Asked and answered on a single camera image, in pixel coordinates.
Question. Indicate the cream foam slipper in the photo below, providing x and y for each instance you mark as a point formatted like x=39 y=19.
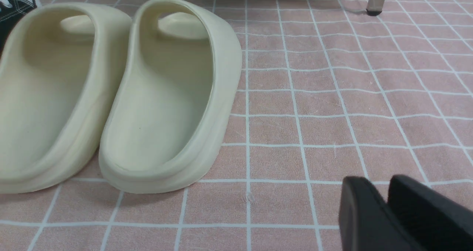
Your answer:
x=60 y=71
x=171 y=111

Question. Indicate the left cream foam slipper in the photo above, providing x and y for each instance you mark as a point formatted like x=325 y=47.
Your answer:
x=60 y=71

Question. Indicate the pink grid tablecloth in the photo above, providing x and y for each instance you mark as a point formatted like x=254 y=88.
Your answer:
x=326 y=91

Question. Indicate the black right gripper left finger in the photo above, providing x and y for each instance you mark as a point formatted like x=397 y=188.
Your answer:
x=367 y=223

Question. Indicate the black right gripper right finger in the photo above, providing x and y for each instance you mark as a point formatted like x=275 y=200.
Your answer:
x=436 y=222

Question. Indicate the black canvas sneaker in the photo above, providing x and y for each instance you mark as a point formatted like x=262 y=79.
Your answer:
x=11 y=11

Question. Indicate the right cream foam slipper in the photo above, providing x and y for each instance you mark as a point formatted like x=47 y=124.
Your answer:
x=171 y=111

